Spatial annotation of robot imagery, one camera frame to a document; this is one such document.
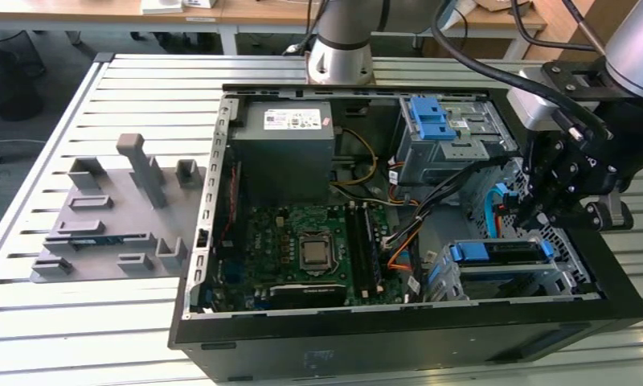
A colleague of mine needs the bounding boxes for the white box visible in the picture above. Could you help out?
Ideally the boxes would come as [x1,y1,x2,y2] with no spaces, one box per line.
[141,0,186,15]

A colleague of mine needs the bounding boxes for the grey power supply unit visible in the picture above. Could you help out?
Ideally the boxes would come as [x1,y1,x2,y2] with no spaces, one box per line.
[228,100,337,205]

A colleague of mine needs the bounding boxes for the blue data wire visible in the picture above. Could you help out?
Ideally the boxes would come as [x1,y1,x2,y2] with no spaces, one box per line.
[481,183,522,243]

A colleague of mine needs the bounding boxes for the brown cardboard piece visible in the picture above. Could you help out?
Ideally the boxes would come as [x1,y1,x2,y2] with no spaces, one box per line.
[474,0,533,18]

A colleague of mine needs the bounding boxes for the yellow wire bundle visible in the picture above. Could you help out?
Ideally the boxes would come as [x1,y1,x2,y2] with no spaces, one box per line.
[329,127,380,188]

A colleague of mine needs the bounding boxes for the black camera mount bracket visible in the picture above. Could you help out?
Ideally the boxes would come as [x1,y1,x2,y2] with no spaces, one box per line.
[541,60,623,101]

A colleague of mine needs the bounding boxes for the wooden desk white frame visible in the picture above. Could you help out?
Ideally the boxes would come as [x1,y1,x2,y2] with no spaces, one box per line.
[0,0,236,55]
[218,0,548,61]

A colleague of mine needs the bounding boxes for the blue plastic drive latch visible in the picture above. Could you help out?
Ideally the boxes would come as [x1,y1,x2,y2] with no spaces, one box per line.
[409,96,457,141]

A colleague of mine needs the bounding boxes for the black cable bundle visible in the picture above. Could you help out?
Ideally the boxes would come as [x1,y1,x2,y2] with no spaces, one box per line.
[384,154,520,251]

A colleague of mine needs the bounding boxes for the metal drive cage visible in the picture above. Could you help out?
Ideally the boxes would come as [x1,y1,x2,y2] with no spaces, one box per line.
[394,95,520,187]

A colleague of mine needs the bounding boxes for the metal disk bay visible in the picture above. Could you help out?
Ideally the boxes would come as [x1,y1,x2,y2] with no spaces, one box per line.
[424,236,592,303]

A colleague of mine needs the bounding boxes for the black mesh waste bin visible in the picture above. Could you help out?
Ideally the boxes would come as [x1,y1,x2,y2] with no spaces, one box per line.
[0,28,48,122]

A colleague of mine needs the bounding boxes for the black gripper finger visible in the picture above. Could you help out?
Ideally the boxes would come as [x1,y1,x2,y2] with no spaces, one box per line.
[517,131,581,229]
[540,191,635,234]

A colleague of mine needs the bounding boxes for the silver CPU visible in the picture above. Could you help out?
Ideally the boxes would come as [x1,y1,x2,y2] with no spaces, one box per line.
[300,237,336,269]

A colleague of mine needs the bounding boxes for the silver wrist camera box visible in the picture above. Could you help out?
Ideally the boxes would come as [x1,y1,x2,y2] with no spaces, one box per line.
[508,67,568,132]

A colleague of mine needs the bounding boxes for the thick black camera cable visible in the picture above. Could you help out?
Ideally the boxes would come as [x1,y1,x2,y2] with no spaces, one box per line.
[432,0,616,142]

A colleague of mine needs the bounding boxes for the orange cable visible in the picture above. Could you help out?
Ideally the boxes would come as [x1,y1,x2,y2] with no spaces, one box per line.
[386,236,418,271]

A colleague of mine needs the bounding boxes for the grey parts rack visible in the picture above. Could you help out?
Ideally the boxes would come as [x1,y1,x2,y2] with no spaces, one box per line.
[27,132,210,285]

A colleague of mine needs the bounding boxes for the hard disk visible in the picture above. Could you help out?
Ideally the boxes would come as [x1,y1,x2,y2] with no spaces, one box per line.
[426,239,558,301]

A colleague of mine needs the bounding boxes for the green motherboard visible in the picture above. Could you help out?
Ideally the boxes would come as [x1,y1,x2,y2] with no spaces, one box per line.
[213,203,412,313]

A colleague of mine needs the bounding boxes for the black graphics card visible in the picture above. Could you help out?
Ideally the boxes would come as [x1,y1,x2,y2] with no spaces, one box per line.
[266,283,350,310]

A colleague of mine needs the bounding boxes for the black open PC case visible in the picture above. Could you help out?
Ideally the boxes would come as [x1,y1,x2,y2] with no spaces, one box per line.
[167,83,643,383]

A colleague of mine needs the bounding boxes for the blue RAM stick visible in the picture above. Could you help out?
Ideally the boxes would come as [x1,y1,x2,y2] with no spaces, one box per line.
[67,237,124,246]

